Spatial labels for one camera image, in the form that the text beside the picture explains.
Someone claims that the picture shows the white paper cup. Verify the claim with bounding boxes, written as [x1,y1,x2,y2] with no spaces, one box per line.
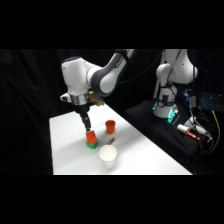
[98,144,119,170]

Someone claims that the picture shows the black curtain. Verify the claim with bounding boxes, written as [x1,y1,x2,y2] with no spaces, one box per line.
[0,49,224,176]

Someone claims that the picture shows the tan wrist camera mount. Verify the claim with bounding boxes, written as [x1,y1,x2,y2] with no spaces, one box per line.
[87,91,106,107]

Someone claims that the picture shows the yellow cable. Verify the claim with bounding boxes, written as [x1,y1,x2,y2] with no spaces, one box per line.
[203,109,222,155]

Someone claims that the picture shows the green lit control box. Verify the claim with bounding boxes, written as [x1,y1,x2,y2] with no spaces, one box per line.
[166,108,180,125]

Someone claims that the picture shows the black robot stand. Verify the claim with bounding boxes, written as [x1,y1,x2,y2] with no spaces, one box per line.
[123,99,202,165]

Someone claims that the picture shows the blue lit keyboard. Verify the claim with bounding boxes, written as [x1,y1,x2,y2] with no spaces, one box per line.
[199,92,224,113]

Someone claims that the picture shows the red cube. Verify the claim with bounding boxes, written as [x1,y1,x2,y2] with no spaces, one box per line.
[85,130,99,146]

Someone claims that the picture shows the white cylinder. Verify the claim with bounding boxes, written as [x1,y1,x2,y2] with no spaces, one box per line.
[176,123,190,135]

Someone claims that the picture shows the green cube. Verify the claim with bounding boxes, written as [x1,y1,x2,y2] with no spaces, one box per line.
[85,139,99,150]

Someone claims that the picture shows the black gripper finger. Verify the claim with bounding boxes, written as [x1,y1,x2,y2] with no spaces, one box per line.
[79,113,89,130]
[85,114,94,134]

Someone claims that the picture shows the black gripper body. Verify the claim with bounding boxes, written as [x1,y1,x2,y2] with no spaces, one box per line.
[74,104,92,117]

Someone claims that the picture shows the white cable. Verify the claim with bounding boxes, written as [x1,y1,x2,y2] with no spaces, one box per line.
[187,115,213,140]

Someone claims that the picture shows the orange plastic cup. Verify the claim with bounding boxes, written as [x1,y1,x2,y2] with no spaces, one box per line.
[104,119,117,135]

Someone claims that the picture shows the red marker pen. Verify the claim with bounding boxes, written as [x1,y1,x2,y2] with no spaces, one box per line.
[186,130,201,142]

